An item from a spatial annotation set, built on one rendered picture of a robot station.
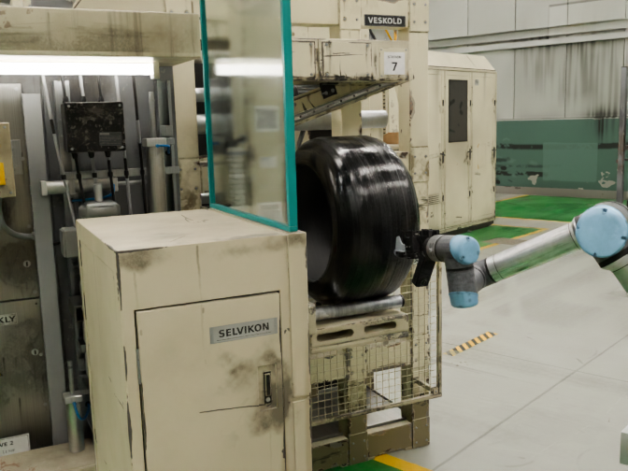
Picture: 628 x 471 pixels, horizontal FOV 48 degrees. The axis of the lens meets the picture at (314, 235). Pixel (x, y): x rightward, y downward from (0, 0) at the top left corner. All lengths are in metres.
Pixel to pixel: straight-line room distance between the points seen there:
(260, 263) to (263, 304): 0.09
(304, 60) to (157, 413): 1.44
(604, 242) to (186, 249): 0.95
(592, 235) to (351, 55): 1.19
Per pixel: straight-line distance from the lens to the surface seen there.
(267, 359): 1.54
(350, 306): 2.29
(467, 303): 1.93
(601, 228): 1.78
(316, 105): 2.69
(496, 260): 2.02
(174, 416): 1.51
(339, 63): 2.59
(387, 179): 2.20
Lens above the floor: 1.50
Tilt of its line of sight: 9 degrees down
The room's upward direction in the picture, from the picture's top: 2 degrees counter-clockwise
